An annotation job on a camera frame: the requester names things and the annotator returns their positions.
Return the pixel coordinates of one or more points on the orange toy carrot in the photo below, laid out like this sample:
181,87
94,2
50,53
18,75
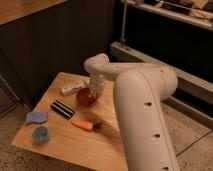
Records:
86,125

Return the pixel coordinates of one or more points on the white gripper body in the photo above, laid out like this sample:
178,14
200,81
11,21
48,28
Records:
96,83

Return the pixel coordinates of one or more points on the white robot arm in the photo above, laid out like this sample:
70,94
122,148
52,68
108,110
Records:
139,89

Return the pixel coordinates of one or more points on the metal shelf rack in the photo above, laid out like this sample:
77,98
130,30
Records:
144,36

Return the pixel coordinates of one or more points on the white bottle lying down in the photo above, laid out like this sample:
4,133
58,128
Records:
73,87

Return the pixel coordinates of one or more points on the blue small cup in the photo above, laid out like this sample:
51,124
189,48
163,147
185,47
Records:
40,135

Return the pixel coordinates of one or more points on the red ceramic bowl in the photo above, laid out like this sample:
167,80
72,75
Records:
85,98

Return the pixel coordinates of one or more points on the black rectangular box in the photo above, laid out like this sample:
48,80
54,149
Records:
62,109

